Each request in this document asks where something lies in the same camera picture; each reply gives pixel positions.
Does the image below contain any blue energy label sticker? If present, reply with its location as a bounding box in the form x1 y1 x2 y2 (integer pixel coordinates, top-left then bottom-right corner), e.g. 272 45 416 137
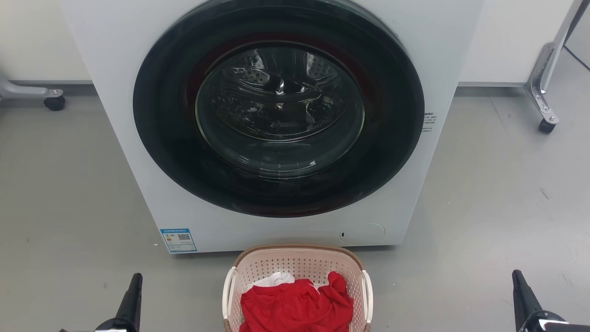
160 228 198 253

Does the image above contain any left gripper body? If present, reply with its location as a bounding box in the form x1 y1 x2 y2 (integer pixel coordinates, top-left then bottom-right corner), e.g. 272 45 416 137
59 317 140 332

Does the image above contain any beige perforated laundry basket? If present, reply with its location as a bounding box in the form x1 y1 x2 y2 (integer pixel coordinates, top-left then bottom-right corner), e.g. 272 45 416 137
222 244 374 332

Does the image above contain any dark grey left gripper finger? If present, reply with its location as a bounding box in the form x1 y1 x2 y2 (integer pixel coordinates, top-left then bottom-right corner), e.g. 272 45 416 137
114 273 143 324

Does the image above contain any grey metal rack leg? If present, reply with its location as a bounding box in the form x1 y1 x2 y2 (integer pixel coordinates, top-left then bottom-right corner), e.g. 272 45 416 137
0 78 64 100
525 0 590 125

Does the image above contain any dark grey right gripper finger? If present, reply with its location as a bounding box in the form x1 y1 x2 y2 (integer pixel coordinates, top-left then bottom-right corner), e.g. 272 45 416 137
512 270 544 330

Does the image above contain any white front-load washing machine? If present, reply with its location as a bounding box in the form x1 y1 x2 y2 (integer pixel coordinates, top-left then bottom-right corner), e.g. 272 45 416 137
60 0 484 255

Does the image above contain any thin black floor cable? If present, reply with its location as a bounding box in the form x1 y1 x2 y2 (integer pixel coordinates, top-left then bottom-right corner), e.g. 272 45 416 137
565 46 590 72

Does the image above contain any red garment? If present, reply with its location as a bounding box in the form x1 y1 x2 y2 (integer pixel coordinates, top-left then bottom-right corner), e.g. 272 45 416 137
239 271 354 332

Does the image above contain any round white filter cover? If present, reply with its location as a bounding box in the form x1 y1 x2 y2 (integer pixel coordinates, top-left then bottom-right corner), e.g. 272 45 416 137
339 223 386 245

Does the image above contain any round black washer door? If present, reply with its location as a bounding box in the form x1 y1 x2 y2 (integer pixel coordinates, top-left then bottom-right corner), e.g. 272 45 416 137
133 0 425 218

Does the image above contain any white garment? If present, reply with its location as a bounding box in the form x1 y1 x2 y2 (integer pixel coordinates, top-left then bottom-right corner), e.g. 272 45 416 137
253 272 295 289

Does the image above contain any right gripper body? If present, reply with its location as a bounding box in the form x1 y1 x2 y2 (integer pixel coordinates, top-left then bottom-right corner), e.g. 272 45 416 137
517 311 590 332

